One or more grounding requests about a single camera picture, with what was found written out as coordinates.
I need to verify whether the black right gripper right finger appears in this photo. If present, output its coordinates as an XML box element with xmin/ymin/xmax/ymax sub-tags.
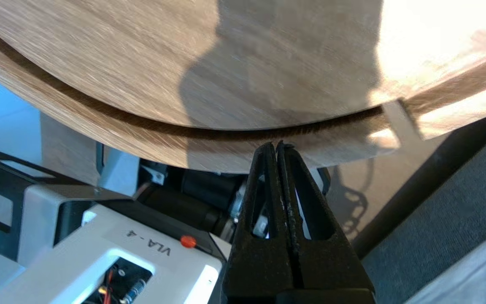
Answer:
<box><xmin>277</xmin><ymin>142</ymin><xmax>375</xmax><ymax>304</ymax></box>

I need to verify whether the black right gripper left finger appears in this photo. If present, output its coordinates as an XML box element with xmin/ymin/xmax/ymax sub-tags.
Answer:
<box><xmin>222</xmin><ymin>141</ymin><xmax>299</xmax><ymax>304</ymax></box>

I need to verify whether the white robot base chassis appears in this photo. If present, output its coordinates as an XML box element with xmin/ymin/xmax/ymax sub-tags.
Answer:
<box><xmin>0</xmin><ymin>148</ymin><xmax>243</xmax><ymax>304</ymax></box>

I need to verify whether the black robot torso joint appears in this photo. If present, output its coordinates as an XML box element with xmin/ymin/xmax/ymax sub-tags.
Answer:
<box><xmin>138</xmin><ymin>160</ymin><xmax>248</xmax><ymax>242</ymax></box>

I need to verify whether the grey fabric bed frame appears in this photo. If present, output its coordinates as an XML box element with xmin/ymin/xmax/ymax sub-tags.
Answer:
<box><xmin>361</xmin><ymin>122</ymin><xmax>486</xmax><ymax>304</ymax></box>

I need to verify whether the black metal robot frame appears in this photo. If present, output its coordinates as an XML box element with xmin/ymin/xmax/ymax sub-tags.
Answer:
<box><xmin>0</xmin><ymin>144</ymin><xmax>75</xmax><ymax>262</ymax></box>

